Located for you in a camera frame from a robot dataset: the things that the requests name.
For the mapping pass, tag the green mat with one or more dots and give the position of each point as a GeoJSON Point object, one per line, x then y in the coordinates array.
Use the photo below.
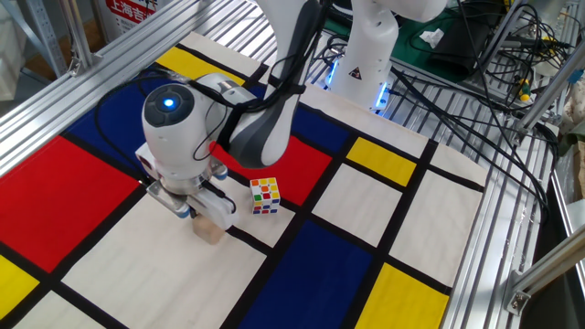
{"type": "Point", "coordinates": [407, 50]}

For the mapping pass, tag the colour block patterned cloth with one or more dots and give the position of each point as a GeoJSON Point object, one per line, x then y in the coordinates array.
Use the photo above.
{"type": "Point", "coordinates": [151, 274]}

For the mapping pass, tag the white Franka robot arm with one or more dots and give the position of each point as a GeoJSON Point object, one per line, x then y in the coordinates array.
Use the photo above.
{"type": "Point", "coordinates": [178, 137]}

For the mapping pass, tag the black bag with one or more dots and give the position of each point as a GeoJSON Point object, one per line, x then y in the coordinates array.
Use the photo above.
{"type": "Point", "coordinates": [461, 45]}

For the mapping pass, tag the small wooden block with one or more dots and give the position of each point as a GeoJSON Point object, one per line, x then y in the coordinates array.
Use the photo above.
{"type": "Point", "coordinates": [210, 234]}

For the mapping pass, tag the perforated grey shelf post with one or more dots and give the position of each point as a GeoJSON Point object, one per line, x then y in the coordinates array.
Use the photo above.
{"type": "Point", "coordinates": [45, 36]}

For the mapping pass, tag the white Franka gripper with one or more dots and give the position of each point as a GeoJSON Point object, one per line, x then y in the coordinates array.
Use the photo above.
{"type": "Point", "coordinates": [217, 210]}

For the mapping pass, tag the white plastic bag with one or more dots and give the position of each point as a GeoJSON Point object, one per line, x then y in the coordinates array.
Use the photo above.
{"type": "Point", "coordinates": [10, 55]}

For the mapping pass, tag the white Rubik's cube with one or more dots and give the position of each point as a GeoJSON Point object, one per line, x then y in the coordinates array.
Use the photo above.
{"type": "Point", "coordinates": [265, 196]}

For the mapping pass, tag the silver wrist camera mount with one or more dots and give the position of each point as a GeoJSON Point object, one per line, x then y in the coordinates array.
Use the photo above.
{"type": "Point", "coordinates": [166, 198]}

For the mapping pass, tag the aluminium frame post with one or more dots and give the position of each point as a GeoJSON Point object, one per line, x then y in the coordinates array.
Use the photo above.
{"type": "Point", "coordinates": [548, 98]}
{"type": "Point", "coordinates": [75, 32]}

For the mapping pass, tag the red and white sign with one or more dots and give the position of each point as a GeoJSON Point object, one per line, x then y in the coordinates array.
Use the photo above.
{"type": "Point", "coordinates": [132, 11]}

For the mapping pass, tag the crumpled white paper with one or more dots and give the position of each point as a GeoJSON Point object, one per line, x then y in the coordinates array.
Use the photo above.
{"type": "Point", "coordinates": [432, 38]}

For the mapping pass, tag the long aluminium frame rail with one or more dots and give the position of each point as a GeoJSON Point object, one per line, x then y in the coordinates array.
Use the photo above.
{"type": "Point", "coordinates": [68, 96]}

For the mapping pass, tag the aluminium beam with bracket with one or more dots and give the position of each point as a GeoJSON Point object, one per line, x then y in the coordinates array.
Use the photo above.
{"type": "Point", "coordinates": [553, 262]}

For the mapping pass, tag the grey aluminium strut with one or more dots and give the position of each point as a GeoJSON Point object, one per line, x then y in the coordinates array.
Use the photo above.
{"type": "Point", "coordinates": [503, 34]}

